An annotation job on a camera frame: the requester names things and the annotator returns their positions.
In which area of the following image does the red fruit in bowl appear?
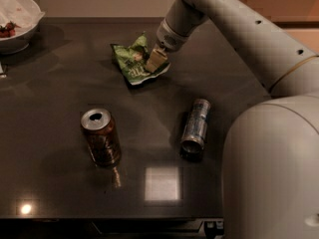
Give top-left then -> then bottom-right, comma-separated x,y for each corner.
0,21 -> 18,38

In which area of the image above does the green jalapeno chip bag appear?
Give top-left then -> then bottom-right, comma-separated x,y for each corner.
111,33 -> 170,86

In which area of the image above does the white bowl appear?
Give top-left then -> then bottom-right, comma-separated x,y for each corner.
0,21 -> 40,55

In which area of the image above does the orange soda can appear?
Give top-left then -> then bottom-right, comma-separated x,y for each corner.
80,109 -> 122,167

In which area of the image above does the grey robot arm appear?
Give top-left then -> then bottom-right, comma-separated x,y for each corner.
157,0 -> 319,239

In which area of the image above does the white napkin in bowl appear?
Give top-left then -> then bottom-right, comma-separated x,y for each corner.
0,0 -> 45,28

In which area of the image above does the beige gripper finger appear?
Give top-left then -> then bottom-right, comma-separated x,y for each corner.
146,48 -> 167,73

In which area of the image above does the silver blue energy drink can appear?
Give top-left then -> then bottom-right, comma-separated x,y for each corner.
180,99 -> 211,154

